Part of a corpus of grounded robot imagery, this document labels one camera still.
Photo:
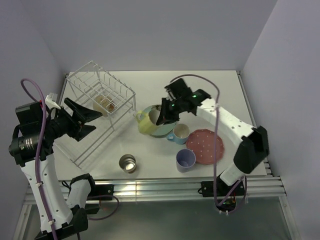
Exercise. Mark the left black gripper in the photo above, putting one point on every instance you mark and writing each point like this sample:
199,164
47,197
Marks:
79,115

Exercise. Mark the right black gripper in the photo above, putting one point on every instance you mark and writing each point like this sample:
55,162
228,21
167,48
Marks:
164,116

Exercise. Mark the yellow green mug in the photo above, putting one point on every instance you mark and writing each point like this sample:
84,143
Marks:
147,121

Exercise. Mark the white floral bowl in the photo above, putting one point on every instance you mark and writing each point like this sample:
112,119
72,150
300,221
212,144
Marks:
103,105

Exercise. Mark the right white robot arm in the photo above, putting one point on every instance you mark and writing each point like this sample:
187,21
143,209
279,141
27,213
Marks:
252,144

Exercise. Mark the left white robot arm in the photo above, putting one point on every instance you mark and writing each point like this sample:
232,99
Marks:
32,149

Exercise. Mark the teal floral plate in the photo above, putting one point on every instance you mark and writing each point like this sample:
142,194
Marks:
162,130

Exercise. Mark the light blue mug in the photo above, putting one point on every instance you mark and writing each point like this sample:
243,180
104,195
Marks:
180,134

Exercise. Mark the pink polka dot plate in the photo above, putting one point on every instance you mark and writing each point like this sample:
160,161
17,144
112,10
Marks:
201,142

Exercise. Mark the lavender plastic cup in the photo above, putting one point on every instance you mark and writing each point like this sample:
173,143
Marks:
185,160

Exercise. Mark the stainless steel cup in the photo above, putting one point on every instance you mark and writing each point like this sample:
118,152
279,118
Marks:
128,163

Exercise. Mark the white wire dish rack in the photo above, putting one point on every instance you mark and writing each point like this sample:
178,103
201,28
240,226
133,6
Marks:
94,88

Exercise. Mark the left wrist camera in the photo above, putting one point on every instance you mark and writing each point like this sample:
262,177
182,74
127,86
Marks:
51,101

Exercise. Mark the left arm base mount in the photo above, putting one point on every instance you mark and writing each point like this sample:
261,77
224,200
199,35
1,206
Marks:
101,192

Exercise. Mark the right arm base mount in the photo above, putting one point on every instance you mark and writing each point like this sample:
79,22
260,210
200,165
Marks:
226,198

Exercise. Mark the aluminium frame rail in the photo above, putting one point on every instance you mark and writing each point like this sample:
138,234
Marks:
179,189

